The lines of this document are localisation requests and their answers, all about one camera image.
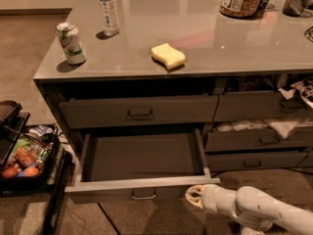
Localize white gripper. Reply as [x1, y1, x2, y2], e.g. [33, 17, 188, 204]
[186, 184, 238, 218]

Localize grey drawer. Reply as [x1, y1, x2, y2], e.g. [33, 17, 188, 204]
[66, 129, 218, 204]
[59, 94, 218, 128]
[204, 127, 313, 152]
[213, 90, 313, 122]
[206, 150, 312, 171]

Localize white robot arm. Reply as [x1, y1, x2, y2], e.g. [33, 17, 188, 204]
[185, 184, 313, 235]

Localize grey drawer cabinet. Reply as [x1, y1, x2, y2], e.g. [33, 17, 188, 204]
[32, 0, 313, 205]

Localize yellow sponge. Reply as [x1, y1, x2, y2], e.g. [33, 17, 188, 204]
[151, 43, 186, 70]

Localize black basket of groceries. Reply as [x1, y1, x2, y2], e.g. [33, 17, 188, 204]
[0, 124, 60, 191]

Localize green white soda can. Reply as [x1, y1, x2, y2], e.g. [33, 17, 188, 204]
[57, 23, 86, 65]

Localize clear plastic water bottle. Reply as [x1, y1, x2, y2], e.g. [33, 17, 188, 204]
[97, 0, 119, 36]

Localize black floor cable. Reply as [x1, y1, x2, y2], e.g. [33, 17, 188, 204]
[97, 203, 122, 235]

